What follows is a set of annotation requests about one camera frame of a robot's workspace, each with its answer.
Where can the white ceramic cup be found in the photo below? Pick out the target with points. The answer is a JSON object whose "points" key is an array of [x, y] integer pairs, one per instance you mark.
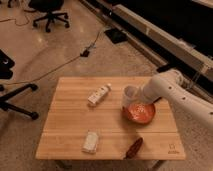
{"points": [[130, 95]]}

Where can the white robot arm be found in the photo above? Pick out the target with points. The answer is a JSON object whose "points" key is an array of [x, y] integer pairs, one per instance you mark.
{"points": [[168, 86]]}

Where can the orange ceramic bowl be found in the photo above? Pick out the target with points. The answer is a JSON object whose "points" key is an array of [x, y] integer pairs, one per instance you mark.
{"points": [[139, 113]]}

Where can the black floor plug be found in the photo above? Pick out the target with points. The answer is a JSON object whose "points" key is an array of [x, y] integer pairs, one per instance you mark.
{"points": [[85, 53]]}

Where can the wooden table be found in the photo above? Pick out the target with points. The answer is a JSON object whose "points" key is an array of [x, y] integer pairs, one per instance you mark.
{"points": [[70, 117]]}

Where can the black floor plate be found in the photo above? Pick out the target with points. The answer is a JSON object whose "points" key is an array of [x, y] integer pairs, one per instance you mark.
{"points": [[115, 35]]}

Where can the white wrapped packet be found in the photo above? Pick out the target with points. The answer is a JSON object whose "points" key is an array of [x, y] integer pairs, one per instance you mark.
{"points": [[91, 142]]}

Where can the black office chair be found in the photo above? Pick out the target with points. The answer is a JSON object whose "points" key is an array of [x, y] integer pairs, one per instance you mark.
{"points": [[50, 9]]}

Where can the white long rail beam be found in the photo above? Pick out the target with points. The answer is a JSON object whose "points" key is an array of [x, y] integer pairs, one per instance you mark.
{"points": [[185, 52]]}

